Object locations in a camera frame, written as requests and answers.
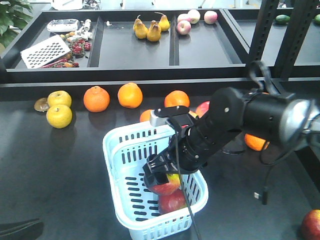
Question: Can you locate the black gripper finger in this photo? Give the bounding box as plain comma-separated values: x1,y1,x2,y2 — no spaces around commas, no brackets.
0,218,43,240

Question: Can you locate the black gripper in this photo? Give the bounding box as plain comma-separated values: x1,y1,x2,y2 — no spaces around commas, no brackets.
142,134,200,193

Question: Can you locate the red apple mid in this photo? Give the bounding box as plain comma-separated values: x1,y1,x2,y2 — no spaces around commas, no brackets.
158,189,187,215

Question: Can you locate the light blue plastic basket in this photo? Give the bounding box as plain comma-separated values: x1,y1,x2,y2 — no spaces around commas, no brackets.
102,121,209,240

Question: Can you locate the red apple edge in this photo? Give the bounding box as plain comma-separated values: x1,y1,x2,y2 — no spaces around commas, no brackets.
300,209,320,240

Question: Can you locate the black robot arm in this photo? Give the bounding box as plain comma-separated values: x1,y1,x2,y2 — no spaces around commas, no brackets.
143,87,320,188

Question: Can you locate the orange behind basket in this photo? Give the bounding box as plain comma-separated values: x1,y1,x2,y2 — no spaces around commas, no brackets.
139,109,153,122

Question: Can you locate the orange behind red apples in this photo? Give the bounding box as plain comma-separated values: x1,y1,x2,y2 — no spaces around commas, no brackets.
164,90,190,107

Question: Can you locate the bright red apple right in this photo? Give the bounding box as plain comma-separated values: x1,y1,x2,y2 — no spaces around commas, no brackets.
195,101,210,118

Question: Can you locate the orange with nub left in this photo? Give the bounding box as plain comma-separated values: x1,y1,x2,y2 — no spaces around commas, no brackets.
83,86,110,113

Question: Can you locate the orange small front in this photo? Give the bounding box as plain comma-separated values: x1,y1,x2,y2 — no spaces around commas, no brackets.
244,133,269,151

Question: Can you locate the yellow apple pear front left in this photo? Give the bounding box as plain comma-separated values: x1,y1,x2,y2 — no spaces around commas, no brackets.
46,104,73,129

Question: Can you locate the yellow apple pear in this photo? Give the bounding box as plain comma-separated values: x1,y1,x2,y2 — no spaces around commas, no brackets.
47,90,72,108
46,104,73,129

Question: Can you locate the yellow apple pear back left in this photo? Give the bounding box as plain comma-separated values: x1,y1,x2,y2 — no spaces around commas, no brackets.
47,90,72,108

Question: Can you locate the black wooden produce display stand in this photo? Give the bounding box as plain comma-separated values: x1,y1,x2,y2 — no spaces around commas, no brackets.
0,9,320,240

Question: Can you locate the white electronic scale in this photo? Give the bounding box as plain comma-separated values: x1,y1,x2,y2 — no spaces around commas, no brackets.
46,18,80,33

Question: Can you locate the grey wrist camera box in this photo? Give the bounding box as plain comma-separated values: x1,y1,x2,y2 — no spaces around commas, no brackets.
149,105,195,128

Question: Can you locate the black upright shelf post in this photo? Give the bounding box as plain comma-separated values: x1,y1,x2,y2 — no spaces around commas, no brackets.
245,0,279,74

